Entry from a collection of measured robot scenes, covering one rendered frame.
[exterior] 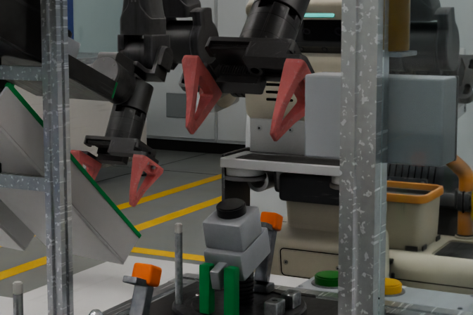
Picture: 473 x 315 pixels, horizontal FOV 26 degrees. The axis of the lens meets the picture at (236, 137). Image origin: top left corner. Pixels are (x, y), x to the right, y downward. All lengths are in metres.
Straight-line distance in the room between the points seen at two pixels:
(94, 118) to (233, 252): 6.34
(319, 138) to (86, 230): 0.43
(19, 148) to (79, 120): 6.09
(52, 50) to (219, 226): 0.26
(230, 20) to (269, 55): 7.91
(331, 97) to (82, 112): 6.40
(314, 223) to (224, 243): 0.82
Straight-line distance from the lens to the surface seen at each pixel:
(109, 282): 1.67
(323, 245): 1.81
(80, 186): 1.18
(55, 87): 1.10
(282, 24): 1.08
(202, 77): 1.08
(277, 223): 1.12
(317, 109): 0.86
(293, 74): 1.02
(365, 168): 0.81
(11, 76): 1.14
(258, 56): 1.04
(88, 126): 7.29
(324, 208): 1.83
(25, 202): 1.24
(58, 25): 1.10
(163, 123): 9.34
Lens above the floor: 1.30
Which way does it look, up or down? 7 degrees down
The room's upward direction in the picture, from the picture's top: straight up
